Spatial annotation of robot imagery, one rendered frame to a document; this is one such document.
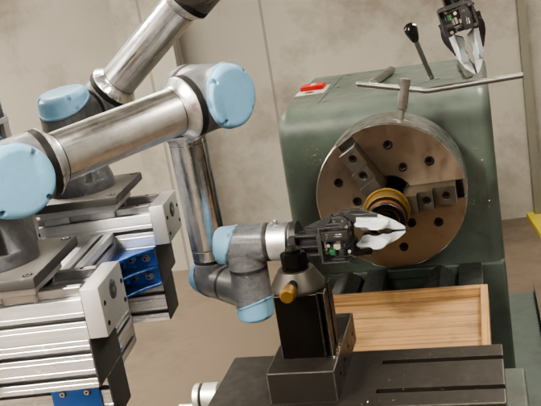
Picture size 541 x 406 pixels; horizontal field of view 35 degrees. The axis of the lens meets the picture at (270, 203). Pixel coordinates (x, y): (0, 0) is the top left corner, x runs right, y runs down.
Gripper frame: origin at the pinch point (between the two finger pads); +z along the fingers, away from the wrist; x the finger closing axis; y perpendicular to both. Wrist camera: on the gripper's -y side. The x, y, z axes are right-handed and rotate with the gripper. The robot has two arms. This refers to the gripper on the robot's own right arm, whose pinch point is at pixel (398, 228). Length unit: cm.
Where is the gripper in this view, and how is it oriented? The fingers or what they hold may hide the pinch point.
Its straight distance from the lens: 162.2
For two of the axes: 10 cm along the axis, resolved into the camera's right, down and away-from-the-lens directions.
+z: 9.6, -0.8, -2.8
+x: -1.6, -9.6, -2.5
